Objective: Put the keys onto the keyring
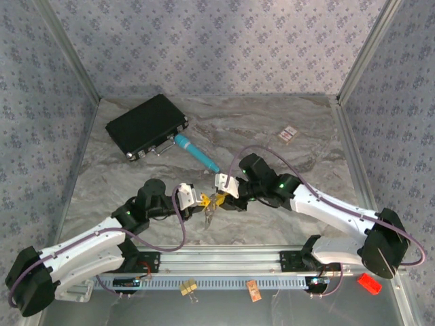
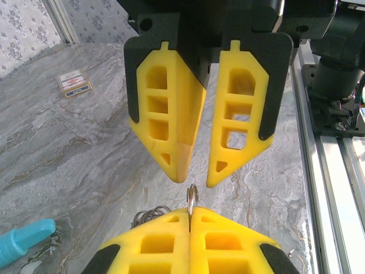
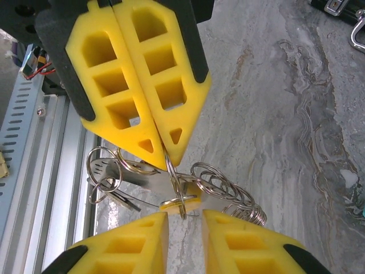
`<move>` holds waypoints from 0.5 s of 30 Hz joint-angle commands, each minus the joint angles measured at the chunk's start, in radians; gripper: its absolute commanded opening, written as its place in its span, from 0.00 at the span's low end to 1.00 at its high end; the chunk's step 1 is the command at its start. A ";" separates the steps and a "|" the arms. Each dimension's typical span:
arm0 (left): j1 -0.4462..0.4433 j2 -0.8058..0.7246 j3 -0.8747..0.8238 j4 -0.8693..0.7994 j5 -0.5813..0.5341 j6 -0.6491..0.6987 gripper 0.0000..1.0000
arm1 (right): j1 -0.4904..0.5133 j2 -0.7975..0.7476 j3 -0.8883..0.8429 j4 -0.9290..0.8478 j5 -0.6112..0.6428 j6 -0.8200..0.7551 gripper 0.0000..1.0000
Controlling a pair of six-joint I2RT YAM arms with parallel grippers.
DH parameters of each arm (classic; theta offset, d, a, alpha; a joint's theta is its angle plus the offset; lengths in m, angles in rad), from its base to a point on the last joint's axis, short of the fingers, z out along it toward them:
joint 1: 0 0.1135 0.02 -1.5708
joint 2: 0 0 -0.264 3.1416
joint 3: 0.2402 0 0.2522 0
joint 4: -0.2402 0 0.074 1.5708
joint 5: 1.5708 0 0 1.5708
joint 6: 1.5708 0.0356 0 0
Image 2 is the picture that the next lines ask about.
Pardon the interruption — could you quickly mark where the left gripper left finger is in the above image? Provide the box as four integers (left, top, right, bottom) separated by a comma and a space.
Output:
81, 207, 191, 274

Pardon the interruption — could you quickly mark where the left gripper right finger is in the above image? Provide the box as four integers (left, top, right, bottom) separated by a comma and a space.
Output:
189, 207, 299, 274

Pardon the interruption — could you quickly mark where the playing card box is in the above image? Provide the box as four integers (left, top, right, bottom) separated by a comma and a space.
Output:
56, 68, 94, 99

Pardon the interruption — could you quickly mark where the teal marker pen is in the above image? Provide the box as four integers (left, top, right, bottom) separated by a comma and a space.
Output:
0, 218, 56, 265

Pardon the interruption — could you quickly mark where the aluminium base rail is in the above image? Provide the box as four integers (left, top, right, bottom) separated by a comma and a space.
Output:
290, 48, 365, 274

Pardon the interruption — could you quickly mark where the aluminium frame post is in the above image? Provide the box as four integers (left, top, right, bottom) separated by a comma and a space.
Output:
42, 0, 79, 44

